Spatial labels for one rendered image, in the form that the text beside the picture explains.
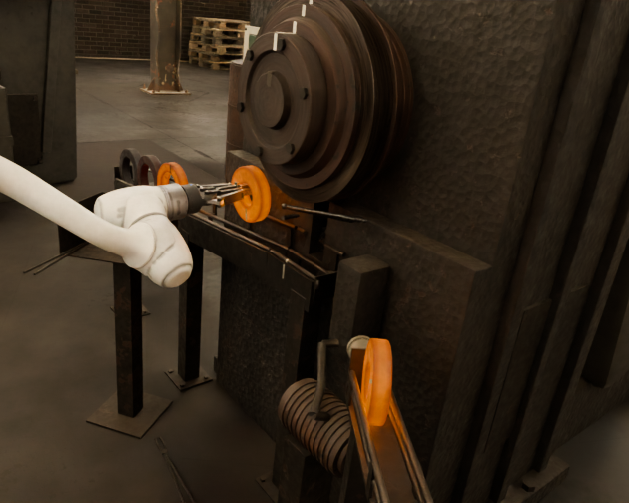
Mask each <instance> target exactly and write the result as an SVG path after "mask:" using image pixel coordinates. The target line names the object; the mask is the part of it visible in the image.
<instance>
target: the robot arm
mask: <svg viewBox="0 0 629 503"><path fill-rule="evenodd" d="M0 192H1V193H3V194H5V195H7V196H9V197H10V198H12V199H14V200H16V201H18V202H19V203H21V204H23V205H25V206H26V207H28V208H30V209H32V210H33V211H35V212H37V213H39V214H40V215H42V216H44V217H46V218H47V219H49V220H51V221H52V222H54V223H56V224H58V225H59V226H61V227H63V228H65V229H66V230H68V231H70V232H72V233H73V234H75V235H77V236H78V237H80V238H82V239H84V240H86V241H87V242H89V243H91V244H93V245H95V246H97V247H99V248H101V249H103V250H105V251H108V252H112V253H114V254H117V255H120V256H121V257H122V258H123V260H124V262H125V264H126V265H127V266H129V267H131V268H133V269H135V270H137V271H139V272H140V273H142V274H143V275H144V276H147V277H148V278H149V279H150V280H151V281H152V282H153V283H155V284H157V285H158V286H161V287H164V288H173V287H177V286H179V285H181V284H182V283H184V282H185V281H186V280H187V279H188V278H189V276H190V275H191V271H192V269H193V260H192V256H191V253H190V250H189V248H188V246H187V244H186V242H185V241H184V239H183V237H182V236H181V234H180V233H179V231H178V230H177V229H176V227H175V226H174V225H173V224H172V223H171V222H170V221H172V220H177V219H182V218H184V217H185V215H188V214H194V213H197V212H198V211H199V210H200V209H201V207H202V206H210V205H211V204H217V208H221V207H222V206H224V205H227V204H230V203H233V202H236V201H239V200H242V199H243V198H244V196H246V195H251V194H252V191H251V189H250V187H249V185H248V184H246V183H243V184H238V182H234V184H233V185H232V183H222V184H208V185H198V184H196V185H194V184H186V185H179V184H176V183H174V184H167V185H158V186H153V187H152V186H132V187H127V188H122V189H118V190H115V191H111V192H109V193H106V194H104V195H102V196H100V197H98V198H97V200H96V202H95V205H94V213H92V212H90V211H89V210H87V209H86V208H84V207H83V206H81V205H80V204H78V203H76V202H75V201H73V200H72V199H70V198H69V197H67V196H66V195H64V194H63V193H61V192H60V191H58V190H57V189H55V188H54V187H52V186H51V185H49V184H48V183H46V182H44V181H43V180H41V179H40V178H38V177H37V176H35V175H34V174H32V173H30V172H29V171H27V170H25V169H24V168H22V167H20V166H19V165H17V164H15V163H13V162H11V161H9V160H7V159H5V158H3V157H1V156H0Z"/></svg>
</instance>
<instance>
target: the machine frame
mask: <svg viewBox="0 0 629 503"><path fill-rule="evenodd" d="M363 1H364V2H365V3H366V4H367V5H369V7H370V8H371V9H372V10H373V11H374V12H375V13H376V15H377V16H378V17H380V18H381V19H383V20H384V21H385V22H386V23H388V24H389V25H390V27H391V28H392V29H393V30H394V31H395V33H396V34H397V36H398V37H399V39H400V41H401V43H402V45H403V47H404V49H405V52H406V54H407V57H408V61H409V64H410V69H411V74H412V81H413V108H412V116H411V121H410V126H409V129H408V133H407V136H406V138H405V141H404V143H403V145H402V148H401V150H400V151H399V153H398V155H397V156H396V158H395V159H394V161H393V162H392V163H391V164H390V166H389V167H388V168H387V169H386V170H384V171H383V172H382V173H381V174H379V175H378V176H376V177H375V178H374V179H373V180H372V181H371V182H370V183H369V184H368V185H367V186H366V187H365V188H364V189H363V190H361V191H360V192H358V193H357V194H355V195H353V196H351V197H348V198H345V199H340V200H328V201H325V202H320V203H303V202H299V201H297V200H294V199H292V198H291V197H289V196H288V195H286V194H285V193H284V192H282V191H281V190H280V189H279V188H278V187H277V186H276V185H275V184H274V182H273V181H272V180H271V178H270V177H269V176H268V174H267V172H266V171H265V169H264V167H263V165H262V163H261V161H260V159H259V157H258V156H256V154H255V152H254V151H253V150H252V148H251V147H250V145H249V143H248V141H247V139H246V137H245V134H244V137H243V149H242V150H234V151H227V170H226V183H231V182H232V176H233V174H234V172H235V170H236V169H237V168H238V167H242V166H249V165H253V166H256V167H258V168H259V169H260V170H261V171H262V172H263V173H264V175H265V177H266V178H267V181H268V183H269V187H270V191H271V207H270V211H269V213H268V215H270V216H273V217H275V218H278V219H280V220H281V219H282V216H284V215H290V214H295V213H299V215H300V216H299V217H297V218H292V219H287V220H283V221H286V222H288V223H291V224H293V225H296V226H298V227H300V228H302V229H304V230H306V231H307V233H306V234H305V235H304V234H302V233H300V232H298V231H297V230H294V229H292V247H291V249H293V250H294V251H296V252H298V253H300V254H301V255H303V256H304V257H306V258H308V259H309V260H311V261H312V262H314V263H316V264H317V265H319V266H320V267H322V268H324V269H325V270H330V268H331V260H332V251H331V250H329V249H328V248H326V247H324V251H323V254H322V253H320V252H319V247H318V245H317V242H318V240H319V236H320V235H321V230H322V228H323V227H326V235H325V243H328V244H330V245H332V246H334V247H335V248H337V249H339V250H341V251H342V252H345V253H346V255H345V257H342V256H340V255H339V256H338V263H337V270H336V271H338V265H339V263H340V262H341V261H342V260H344V259H348V258H352V257H357V256H361V255H365V254H371V255H373V256H375V257H376V258H378V259H380V260H382V261H384V262H386V263H387V264H389V265H390V275H389V281H388V286H387V292H386V298H385V303H384V309H383V315H382V320H381V326H380V332H379V337H378V339H386V340H388V341H389V343H390V346H391V352H392V387H391V389H392V391H393V394H394V397H395V399H396V402H397V405H398V408H399V410H400V413H401V416H402V418H403V421H404V424H405V426H406V429H407V432H408V434H409V437H410V440H411V443H412V445H413V448H414V451H415V453H416V456H417V459H418V461H419V462H420V465H421V467H422V470H423V475H424V478H425V480H426V483H427V486H428V488H429V491H430V494H431V497H432V499H433V502H434V503H537V502H539V501H540V500H541V499H543V498H544V497H545V496H546V495H548V494H549V493H550V492H551V491H553V490H554V489H555V488H556V487H558V486H559V485H560V484H562V483H563V482H564V481H565V479H566V476H567V473H568V471H569V468H570V466H569V464H567V463H566V462H564V461H563V460H561V459H560V458H558V457H557V456H555V455H554V454H553V453H554V451H555V448H556V445H557V442H558V439H559V436H560V433H561V430H562V428H563V425H564V422H565V419H566V416H567V413H568V410H569V407H570V405H571V402H572V399H573V396H574V393H575V390H576V387H577V384H578V382H579V379H580V376H581V373H582V370H583V367H584V364H585V361H586V359H587V356H588V353H589V350H590V347H591V344H592V341H593V338H594V336H595V333H596V330H597V327H598V324H599V321H600V318H601V315H602V313H603V310H604V307H605V304H606V301H607V298H608V295H609V293H610V290H611V287H612V284H613V281H614V278H615V275H616V272H617V270H618V267H619V264H620V261H621V258H622V255H623V253H624V250H625V248H626V245H627V242H628V239H629V0H363ZM282 203H286V204H287V205H293V206H298V207H304V208H309V209H314V210H320V211H325V212H331V213H336V214H342V215H347V216H353V217H358V218H364V219H367V223H362V222H356V221H354V222H353V223H349V222H344V221H340V220H335V219H330V218H326V217H321V216H317V215H312V214H307V213H303V212H298V211H293V210H289V209H282V208H281V204H282ZM289 310H290V299H289V298H287V297H286V296H284V295H283V294H282V293H280V292H279V291H278V290H276V289H275V288H273V287H272V286H271V285H269V284H268V283H267V282H265V281H263V280H262V279H260V278H258V277H256V276H254V275H252V274H250V273H249V272H247V271H245V270H243V269H241V268H239V267H238V266H236V265H234V264H232V263H230V262H228V261H226V260H225V259H223V258H222V274H221V295H220V315H219V336H218V355H215V356H214V368H213V370H214V372H215V373H216V375H217V378H216V381H217V382H218V384H219V385H220V386H221V387H222V388H223V389H224V390H225V391H226V392H227V393H228V394H229V395H230V396H231V397H232V398H233V399H234V400H235V402H236V403H237V404H238V405H239V406H240V407H241V408H242V409H243V410H244V411H245V412H246V413H247V414H248V415H249V416H250V417H251V418H252V420H253V421H254V422H255V423H256V424H257V425H258V426H259V427H260V428H261V429H262V430H263V431H264V432H265V433H266V434H267V435H268V437H269V438H270V439H271V440H272V441H273V442H274V443H276V437H277V427H278V408H279V404H280V398H281V388H282V378H283V369H284V359H285V349H286V339H287V329H288V320H289Z"/></svg>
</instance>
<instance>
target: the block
mask: <svg viewBox="0 0 629 503"><path fill-rule="evenodd" d="M389 275H390V265H389V264H387V263H386V262H384V261H382V260H380V259H378V258H376V257H375V256H373V255H371V254H365V255H361V256H357V257H352V258H348V259H344V260H342V261H341V262H340V263H339V265H338V271H337V279H336V286H335V293H334V301H333V308H332V315H331V323H330V330H329V337H328V340H330V339H337V340H338V342H339V347H338V348H329V351H331V352H332V353H333V354H335V355H336V356H337V357H338V358H340V359H341V360H342V361H344V362H346V363H350V358H349V357H348V354H347V345H348V343H349V342H350V341H351V340H352V339H353V338H355V337H357V336H360V335H364V336H367V337H369V338H378V337H379V332H380V326H381V320H382V315H383V309H384V303H385V298H386V292H387V286H388V281H389Z"/></svg>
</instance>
